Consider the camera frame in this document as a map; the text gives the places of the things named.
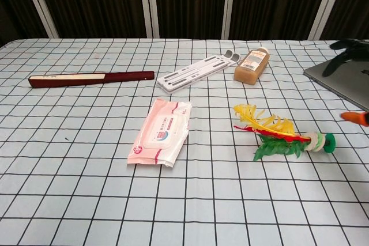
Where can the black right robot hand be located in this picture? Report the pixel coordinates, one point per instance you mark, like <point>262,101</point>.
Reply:
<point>338,58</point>

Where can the colourful feather shuttlecock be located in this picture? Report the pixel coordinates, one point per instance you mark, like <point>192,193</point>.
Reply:
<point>284,139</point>

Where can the white plastic rack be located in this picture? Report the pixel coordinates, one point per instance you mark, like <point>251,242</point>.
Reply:
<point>193,71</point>

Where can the grey laptop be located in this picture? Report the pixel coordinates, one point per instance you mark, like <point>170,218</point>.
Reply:
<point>346,80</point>

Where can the brown juice bottle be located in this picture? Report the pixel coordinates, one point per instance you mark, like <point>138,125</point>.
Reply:
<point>252,66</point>

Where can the dark folding screen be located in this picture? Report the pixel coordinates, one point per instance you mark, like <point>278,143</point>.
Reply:
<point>184,2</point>

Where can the pink wet wipes pack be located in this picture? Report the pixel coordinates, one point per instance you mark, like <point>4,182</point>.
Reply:
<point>162,133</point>

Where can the dark red folded fan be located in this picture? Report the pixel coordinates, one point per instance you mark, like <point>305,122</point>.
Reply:
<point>86,79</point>

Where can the white grid tablecloth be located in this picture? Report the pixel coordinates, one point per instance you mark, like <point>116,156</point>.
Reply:
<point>115,194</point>

